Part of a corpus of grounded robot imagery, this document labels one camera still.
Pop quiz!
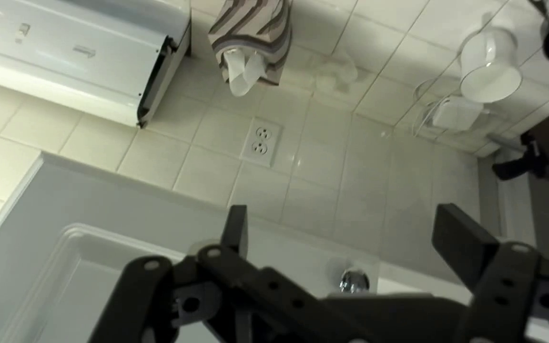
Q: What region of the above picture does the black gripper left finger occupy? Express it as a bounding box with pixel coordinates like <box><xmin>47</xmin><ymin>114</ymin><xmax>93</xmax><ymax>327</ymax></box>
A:
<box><xmin>87</xmin><ymin>202</ymin><xmax>352</xmax><ymax>343</ymax></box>

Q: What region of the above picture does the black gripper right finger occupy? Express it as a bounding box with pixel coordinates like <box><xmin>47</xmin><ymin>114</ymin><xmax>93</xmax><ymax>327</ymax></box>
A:
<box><xmin>430</xmin><ymin>200</ymin><xmax>549</xmax><ymax>343</ymax></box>

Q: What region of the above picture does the chrome round door knob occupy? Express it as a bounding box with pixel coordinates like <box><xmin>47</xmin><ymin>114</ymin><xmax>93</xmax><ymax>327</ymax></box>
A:
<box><xmin>335</xmin><ymin>266</ymin><xmax>373</xmax><ymax>295</ymax></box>

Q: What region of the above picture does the white cabinet door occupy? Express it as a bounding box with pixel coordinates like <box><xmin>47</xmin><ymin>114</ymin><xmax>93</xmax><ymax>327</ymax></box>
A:
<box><xmin>0</xmin><ymin>150</ymin><xmax>480</xmax><ymax>343</ymax></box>

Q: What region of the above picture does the white ceramic mug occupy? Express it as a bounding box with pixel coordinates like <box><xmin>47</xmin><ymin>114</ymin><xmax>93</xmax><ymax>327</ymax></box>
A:
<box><xmin>455</xmin><ymin>24</ymin><xmax>524</xmax><ymax>106</ymax></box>

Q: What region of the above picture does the white tissue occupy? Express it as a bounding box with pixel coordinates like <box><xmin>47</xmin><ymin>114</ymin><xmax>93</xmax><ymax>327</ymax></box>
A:
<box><xmin>221</xmin><ymin>45</ymin><xmax>270</xmax><ymax>99</ymax></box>

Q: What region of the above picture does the striped tissue box cover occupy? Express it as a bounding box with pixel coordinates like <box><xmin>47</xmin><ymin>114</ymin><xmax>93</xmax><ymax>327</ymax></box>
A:
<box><xmin>205</xmin><ymin>0</ymin><xmax>295</xmax><ymax>87</ymax></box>

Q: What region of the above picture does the white gas stove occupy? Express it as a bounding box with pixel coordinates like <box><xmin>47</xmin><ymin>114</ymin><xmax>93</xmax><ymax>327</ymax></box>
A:
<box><xmin>0</xmin><ymin>0</ymin><xmax>194</xmax><ymax>129</ymax></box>

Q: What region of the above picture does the black camera clamp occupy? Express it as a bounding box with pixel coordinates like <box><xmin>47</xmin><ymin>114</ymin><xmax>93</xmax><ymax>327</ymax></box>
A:
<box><xmin>489</xmin><ymin>129</ymin><xmax>549</xmax><ymax>183</ymax></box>

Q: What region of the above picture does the white wall outlet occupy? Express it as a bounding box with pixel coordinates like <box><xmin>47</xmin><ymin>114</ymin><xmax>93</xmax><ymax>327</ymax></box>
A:
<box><xmin>238</xmin><ymin>116</ymin><xmax>284</xmax><ymax>169</ymax></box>

